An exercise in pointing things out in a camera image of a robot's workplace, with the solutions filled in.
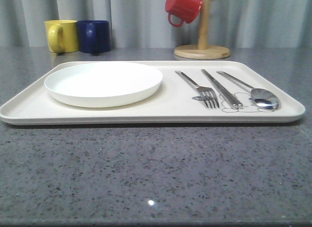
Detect silver chopstick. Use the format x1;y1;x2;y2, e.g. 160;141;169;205
202;69;244;109
200;69;240;110

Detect silver fork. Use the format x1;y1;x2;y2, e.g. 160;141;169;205
175;70;220;109

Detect beige rabbit serving tray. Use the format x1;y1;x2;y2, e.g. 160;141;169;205
0;61;305;125

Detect wooden mug tree stand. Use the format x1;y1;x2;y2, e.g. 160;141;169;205
174;0;231;60

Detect grey curtain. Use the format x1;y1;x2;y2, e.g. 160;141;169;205
0;0;312;48

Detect yellow mug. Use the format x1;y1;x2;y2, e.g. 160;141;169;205
44;20;79;53

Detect dark blue mug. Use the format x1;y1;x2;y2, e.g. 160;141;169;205
77;20;111;53

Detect white round plate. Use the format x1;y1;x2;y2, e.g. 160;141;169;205
44;62;163;108

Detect red mug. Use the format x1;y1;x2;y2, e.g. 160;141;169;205
165;0;203;27

